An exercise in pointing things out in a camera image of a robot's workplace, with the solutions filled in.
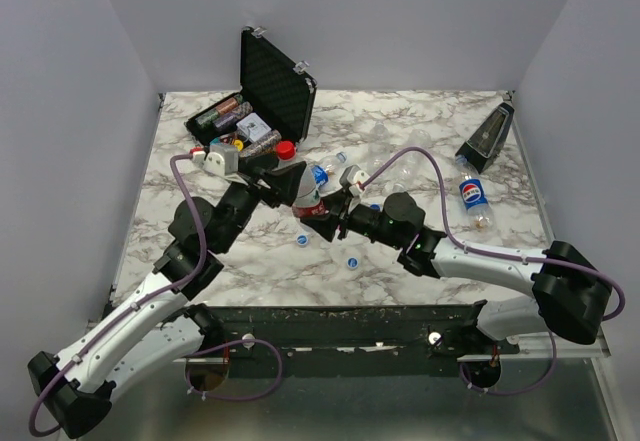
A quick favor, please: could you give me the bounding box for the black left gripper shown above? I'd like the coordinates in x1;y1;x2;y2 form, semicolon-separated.
214;152;307;254

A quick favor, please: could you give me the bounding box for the red label plastic bottle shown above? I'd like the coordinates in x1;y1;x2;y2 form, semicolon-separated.
278;148;325;219

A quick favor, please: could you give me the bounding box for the red bottle cap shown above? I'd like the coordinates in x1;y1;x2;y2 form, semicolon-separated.
275;141;296;160

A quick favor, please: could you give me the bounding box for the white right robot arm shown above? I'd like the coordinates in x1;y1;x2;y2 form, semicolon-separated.
302;191;612;353

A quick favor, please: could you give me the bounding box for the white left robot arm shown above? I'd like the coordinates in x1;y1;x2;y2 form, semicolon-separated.
27;149;306;440

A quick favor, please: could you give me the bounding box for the blue label pepsi bottle lying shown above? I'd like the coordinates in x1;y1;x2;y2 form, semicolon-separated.
310;152;347;189

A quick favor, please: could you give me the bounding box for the clear plastic bottle left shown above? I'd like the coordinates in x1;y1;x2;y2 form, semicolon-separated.
366;121;392;175

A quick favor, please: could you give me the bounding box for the clear plastic bottle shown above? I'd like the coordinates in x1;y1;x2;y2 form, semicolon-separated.
385;129;431;194
366;121;392;175

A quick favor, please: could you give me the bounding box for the clear plastic bottle right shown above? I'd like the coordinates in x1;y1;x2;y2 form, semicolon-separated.
385;129;431;194

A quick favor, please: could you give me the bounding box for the pepsi bottle near metronome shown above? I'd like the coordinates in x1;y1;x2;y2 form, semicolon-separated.
455;155;494;232

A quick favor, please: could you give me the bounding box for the black poker chip case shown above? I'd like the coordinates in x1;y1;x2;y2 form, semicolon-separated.
185;26;317;146

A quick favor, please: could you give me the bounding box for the black metronome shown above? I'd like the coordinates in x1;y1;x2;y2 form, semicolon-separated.
456;102;515;174

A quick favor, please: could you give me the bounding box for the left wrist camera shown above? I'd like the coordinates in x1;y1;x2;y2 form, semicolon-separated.
202;143;240;178

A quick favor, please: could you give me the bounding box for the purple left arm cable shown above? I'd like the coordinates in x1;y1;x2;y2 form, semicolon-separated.
27;148;285;437

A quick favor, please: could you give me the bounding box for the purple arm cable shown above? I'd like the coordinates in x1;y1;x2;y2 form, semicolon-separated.
359;146;627;396
27;148;285;437

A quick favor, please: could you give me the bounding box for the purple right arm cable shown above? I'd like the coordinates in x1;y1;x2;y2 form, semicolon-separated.
359;146;627;396

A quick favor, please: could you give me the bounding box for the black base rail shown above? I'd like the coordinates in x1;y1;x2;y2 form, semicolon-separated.
164;304;519;379

